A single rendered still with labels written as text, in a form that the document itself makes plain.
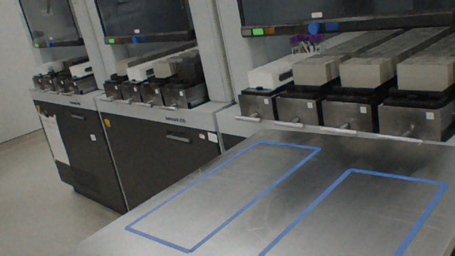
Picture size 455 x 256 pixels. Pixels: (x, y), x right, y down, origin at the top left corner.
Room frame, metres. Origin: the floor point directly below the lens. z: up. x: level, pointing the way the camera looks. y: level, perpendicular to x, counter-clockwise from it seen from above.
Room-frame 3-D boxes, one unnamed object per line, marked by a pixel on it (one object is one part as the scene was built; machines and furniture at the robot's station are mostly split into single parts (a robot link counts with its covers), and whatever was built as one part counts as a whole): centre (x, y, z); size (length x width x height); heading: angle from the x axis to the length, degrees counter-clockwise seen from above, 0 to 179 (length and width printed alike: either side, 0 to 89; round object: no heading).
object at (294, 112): (1.33, -0.43, 0.78); 0.73 x 0.14 x 0.09; 130
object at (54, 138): (2.57, 1.04, 0.43); 0.27 x 0.02 x 0.36; 40
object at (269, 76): (1.36, -0.23, 0.83); 0.30 x 0.10 x 0.06; 130
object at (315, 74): (1.18, -0.25, 0.85); 0.12 x 0.02 x 0.06; 41
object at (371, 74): (1.07, -0.35, 0.85); 0.12 x 0.02 x 0.06; 39
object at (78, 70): (2.33, 0.58, 0.83); 0.30 x 0.10 x 0.06; 130
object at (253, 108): (1.45, -0.34, 0.78); 0.73 x 0.14 x 0.09; 130
